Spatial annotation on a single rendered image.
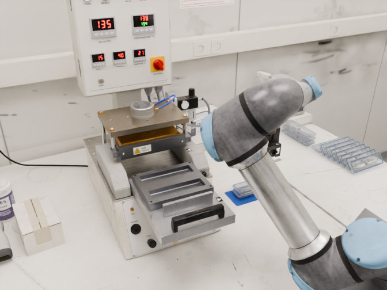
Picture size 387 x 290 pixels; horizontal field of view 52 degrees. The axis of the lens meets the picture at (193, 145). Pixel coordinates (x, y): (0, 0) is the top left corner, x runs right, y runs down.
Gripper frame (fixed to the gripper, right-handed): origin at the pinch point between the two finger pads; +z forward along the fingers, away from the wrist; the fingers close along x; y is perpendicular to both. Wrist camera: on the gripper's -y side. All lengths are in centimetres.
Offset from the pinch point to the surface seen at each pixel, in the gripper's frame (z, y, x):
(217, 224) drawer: -12.3, -35.3, -32.4
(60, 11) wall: -55, -55, 68
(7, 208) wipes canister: 2, -89, 22
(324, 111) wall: 22, 106, 76
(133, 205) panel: -7, -52, -8
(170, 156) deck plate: -9.9, -31.3, 11.2
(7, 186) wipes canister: -5, -87, 23
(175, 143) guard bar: -19.8, -32.8, 2.7
